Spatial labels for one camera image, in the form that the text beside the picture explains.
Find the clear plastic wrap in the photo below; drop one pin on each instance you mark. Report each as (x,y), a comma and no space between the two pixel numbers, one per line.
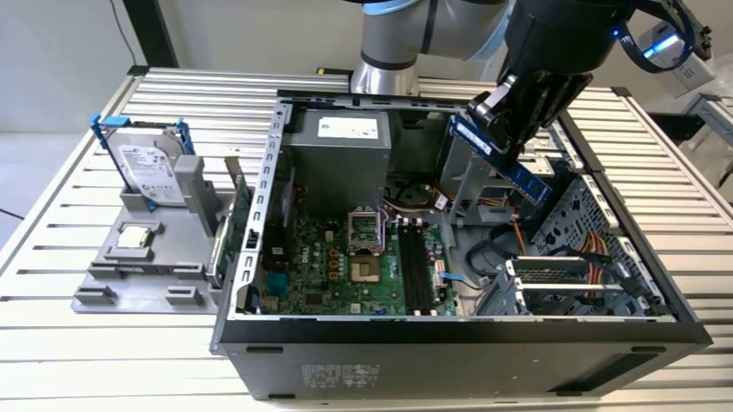
(724,68)

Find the silver CPU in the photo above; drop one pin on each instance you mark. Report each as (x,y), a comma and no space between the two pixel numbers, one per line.
(131,238)

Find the blue expansion slot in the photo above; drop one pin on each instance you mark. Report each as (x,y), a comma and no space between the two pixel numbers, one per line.
(276,285)

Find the green graphics card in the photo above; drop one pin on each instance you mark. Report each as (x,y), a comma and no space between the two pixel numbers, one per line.
(244,201)

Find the black cooler fan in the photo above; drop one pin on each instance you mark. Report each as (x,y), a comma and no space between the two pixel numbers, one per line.
(413,195)

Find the hard disk in blue carrier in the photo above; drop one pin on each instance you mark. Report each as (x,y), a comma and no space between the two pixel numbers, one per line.
(146,167)

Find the perforated metal disk bay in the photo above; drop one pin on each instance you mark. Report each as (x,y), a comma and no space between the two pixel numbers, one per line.
(551,274)

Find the black RAM slot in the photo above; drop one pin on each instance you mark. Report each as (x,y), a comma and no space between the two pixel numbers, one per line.
(425,266)
(409,266)

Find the black open PC case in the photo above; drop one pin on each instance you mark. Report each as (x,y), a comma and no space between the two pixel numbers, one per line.
(401,369)

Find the yellow black plug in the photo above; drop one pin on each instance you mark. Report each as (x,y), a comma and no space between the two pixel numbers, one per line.
(324,70)

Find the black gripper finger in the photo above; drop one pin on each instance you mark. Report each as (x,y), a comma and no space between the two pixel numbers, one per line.
(556,111)
(496,107)

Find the grey parts rack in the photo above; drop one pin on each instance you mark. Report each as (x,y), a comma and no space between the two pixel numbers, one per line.
(171,240)

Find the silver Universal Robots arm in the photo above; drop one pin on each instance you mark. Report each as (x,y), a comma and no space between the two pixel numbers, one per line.
(401,34)

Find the grey power supply unit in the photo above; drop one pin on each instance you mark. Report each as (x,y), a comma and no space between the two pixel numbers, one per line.
(338,171)

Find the aluminium frame shelf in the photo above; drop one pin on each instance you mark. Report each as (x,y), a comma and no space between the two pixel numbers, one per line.
(719,111)

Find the black frame post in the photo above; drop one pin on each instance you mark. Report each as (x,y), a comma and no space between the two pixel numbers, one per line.
(151,34)

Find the green motherboard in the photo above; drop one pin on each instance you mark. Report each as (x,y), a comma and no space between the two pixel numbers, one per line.
(321,279)

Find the thin locking lever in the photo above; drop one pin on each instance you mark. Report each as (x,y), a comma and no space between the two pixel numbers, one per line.
(381,236)

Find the CPU socket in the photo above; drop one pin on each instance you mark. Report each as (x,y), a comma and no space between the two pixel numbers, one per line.
(366,269)

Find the silver drive bay cage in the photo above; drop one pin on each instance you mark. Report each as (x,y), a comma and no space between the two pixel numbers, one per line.
(464,171)

